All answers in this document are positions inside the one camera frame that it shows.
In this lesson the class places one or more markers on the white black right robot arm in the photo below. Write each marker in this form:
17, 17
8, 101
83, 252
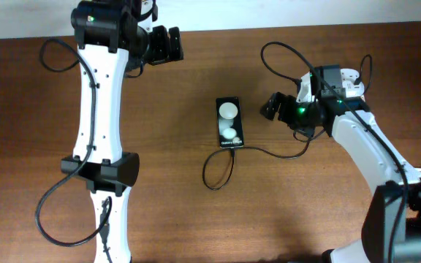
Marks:
391, 230

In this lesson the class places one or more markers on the black smartphone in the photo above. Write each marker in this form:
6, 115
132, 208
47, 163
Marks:
229, 122

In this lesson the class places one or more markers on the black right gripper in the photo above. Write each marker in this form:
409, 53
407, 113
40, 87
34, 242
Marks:
283, 114

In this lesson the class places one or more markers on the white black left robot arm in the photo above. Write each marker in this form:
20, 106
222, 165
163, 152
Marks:
113, 38

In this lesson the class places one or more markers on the white charger plug adapter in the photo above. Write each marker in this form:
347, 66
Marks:
352, 90

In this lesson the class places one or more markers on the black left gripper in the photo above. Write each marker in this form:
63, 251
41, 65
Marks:
162, 54

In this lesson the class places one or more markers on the white power strip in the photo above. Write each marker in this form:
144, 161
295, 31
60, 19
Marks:
350, 74

